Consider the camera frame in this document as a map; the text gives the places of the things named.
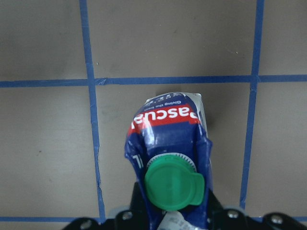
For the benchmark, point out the blue white milk carton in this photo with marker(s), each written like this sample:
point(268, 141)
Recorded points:
point(168, 146)

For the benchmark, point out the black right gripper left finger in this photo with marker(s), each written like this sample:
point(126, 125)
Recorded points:
point(134, 218)

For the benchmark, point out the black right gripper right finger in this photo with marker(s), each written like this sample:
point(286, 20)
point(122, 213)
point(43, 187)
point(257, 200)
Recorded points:
point(232, 218)

